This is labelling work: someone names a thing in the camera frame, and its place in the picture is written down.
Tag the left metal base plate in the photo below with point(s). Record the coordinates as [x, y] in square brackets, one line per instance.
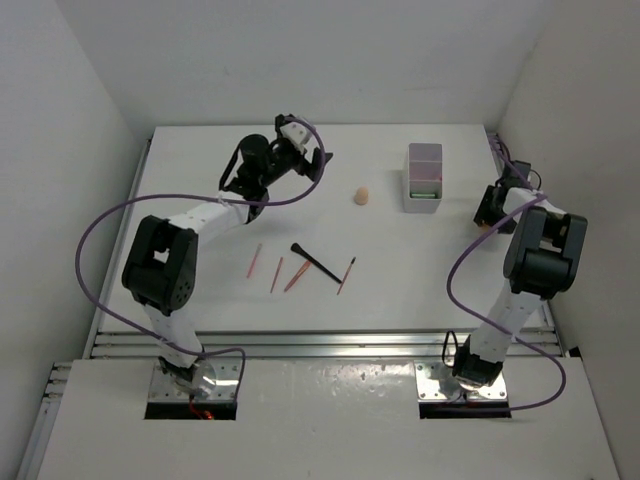
[215, 381]

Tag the metal base plate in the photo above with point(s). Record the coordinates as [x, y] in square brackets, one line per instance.
[435, 384]
[215, 381]

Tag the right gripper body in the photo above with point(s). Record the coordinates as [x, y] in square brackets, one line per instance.
[488, 213]

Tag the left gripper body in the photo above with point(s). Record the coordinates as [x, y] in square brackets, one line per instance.
[282, 158]

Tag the black powder brush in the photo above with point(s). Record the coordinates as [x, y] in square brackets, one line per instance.
[296, 248]

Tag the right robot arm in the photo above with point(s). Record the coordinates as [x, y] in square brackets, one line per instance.
[541, 261]

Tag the rose gold flat brush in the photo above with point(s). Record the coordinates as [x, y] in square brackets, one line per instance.
[302, 270]

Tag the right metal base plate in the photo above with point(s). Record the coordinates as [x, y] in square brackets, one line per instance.
[435, 384]

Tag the clear acrylic organizer box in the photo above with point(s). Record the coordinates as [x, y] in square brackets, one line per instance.
[421, 152]

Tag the rose spoolie brush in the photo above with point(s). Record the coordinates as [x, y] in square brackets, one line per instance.
[346, 275]

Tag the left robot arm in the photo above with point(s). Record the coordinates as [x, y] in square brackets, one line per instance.
[160, 269]

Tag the aluminium front rail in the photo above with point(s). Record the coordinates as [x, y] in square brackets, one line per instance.
[291, 345]

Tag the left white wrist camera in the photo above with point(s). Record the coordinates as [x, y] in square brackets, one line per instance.
[297, 134]

